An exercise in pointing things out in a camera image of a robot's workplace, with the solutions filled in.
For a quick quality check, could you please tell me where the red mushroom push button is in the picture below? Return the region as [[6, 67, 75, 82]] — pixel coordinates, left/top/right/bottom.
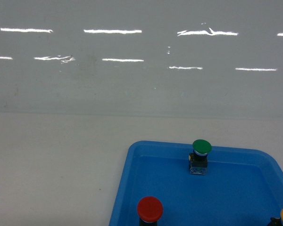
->
[[137, 196, 163, 226]]

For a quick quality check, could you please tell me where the green mushroom push button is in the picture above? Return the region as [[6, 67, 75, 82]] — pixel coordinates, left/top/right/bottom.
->
[[189, 139, 212, 175]]

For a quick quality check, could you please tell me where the white glossy back board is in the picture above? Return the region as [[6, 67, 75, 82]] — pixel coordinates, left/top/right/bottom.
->
[[0, 0, 283, 119]]

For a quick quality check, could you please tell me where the blue plastic tray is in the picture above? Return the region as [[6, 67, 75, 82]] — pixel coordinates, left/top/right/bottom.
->
[[110, 141, 283, 226]]

